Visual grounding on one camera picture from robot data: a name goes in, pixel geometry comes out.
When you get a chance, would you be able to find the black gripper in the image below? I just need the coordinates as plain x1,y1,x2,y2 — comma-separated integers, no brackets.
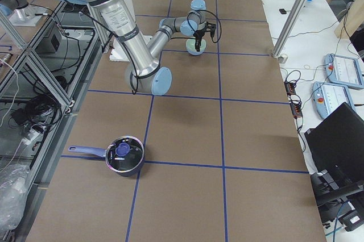
193,23,206,52

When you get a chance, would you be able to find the green bowl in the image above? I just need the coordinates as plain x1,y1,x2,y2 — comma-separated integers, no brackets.
185,39,206,56

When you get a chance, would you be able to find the blue bowl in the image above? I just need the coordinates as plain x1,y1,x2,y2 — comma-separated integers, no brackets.
186,44,206,56

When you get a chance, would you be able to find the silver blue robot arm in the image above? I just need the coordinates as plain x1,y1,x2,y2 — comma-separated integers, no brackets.
61,0,207,95
1,0,48,27

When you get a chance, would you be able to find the orange black usb hub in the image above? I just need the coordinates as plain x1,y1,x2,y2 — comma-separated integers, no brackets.
284,81,303,119

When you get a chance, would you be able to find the dark blue saucepan with lid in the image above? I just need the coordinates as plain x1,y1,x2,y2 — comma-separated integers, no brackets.
68,136,145,177

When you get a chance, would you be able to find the near blue teach pendant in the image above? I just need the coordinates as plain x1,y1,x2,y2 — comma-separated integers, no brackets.
312,82,355,119

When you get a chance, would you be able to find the blue teach pendant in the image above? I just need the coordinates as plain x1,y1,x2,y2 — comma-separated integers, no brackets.
312,82,355,119
324,53,363,89

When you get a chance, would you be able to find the far blue teach pendant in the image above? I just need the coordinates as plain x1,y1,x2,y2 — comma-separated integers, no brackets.
324,53,363,89

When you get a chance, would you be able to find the black laptop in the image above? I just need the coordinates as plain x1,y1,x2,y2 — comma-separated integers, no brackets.
305,102,363,182

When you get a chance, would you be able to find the crumpled clear plastic bag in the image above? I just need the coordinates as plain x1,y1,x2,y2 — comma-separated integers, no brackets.
1,164,30,232

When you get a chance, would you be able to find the white camera stand post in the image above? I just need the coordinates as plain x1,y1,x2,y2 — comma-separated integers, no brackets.
107,0,155,69

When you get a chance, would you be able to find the aluminium frame post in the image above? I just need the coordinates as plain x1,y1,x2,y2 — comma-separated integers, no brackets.
271,0,307,64

